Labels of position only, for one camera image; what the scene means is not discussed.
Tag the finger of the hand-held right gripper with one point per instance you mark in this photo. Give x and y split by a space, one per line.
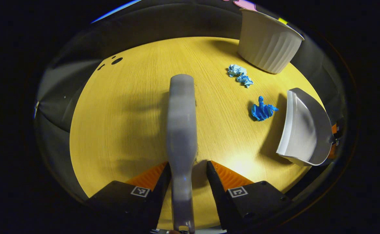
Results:
333 150
338 128

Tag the grey plastic dustpan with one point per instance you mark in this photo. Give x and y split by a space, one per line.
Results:
307 130

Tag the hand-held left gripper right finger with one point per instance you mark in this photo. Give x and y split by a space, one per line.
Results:
217 195

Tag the light blue paper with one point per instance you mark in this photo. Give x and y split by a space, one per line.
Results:
236 70
245 81

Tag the grey small broom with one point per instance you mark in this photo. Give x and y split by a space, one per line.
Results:
182 130

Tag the white ribbed garbage bin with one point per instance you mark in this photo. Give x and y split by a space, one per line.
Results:
268 48

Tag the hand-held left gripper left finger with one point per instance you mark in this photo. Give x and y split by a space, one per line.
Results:
162 195

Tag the dark blue paper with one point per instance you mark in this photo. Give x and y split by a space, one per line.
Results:
261 111

